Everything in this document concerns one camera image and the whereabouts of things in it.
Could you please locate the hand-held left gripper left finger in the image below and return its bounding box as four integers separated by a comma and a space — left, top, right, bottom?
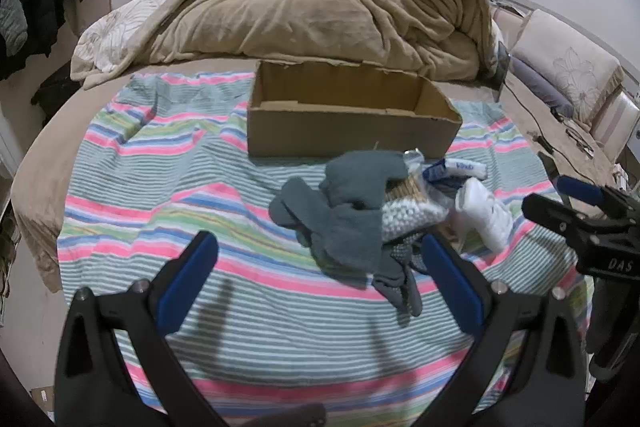
54, 231, 226, 427

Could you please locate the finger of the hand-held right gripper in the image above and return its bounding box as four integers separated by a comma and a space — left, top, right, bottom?
522, 193, 601, 248
539, 151, 640, 220

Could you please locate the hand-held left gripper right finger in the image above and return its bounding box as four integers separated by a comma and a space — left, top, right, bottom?
422, 233, 588, 427

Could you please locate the dotted grey sock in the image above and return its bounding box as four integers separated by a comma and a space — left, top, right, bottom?
372, 242, 426, 318

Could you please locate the white plastic bottle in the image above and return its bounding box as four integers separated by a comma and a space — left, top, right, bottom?
452, 177, 515, 254

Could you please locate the clear bag of white beads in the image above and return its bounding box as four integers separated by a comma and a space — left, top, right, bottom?
382, 197, 446, 240

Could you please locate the blue and white tube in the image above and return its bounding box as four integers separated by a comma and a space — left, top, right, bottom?
422, 158, 487, 182

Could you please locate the plain grey sock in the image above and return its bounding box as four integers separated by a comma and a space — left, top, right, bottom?
320, 151, 408, 210
269, 177, 386, 273

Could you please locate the brown cardboard box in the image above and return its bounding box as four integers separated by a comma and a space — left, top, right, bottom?
246, 59, 463, 160

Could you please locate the person's right forearm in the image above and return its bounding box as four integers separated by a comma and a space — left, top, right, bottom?
587, 277, 640, 383

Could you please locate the striped beige cushion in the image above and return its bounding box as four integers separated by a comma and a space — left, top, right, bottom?
590, 87, 640, 162

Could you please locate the striped cloth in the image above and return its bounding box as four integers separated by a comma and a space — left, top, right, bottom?
57, 72, 591, 427

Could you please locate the grey pillow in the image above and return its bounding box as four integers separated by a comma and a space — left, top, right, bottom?
507, 57, 576, 118

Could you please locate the beige floral pillow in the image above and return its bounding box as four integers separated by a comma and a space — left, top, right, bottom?
510, 9, 626, 122

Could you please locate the brown bed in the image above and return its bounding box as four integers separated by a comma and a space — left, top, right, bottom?
10, 52, 631, 293

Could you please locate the small cardboard box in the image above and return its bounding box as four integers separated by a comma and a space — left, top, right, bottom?
30, 387, 57, 423

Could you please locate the dark cloth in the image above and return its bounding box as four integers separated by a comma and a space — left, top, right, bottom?
30, 67, 81, 112

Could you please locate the white floral duvet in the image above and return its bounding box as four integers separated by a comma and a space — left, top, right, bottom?
75, 0, 173, 72

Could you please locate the tan fleece blanket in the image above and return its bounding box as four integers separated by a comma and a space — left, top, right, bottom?
70, 0, 501, 82

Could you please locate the grey quilted garment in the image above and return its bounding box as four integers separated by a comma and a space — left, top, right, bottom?
0, 0, 28, 58

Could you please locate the black cable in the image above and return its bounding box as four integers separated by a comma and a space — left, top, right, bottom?
505, 72, 596, 158

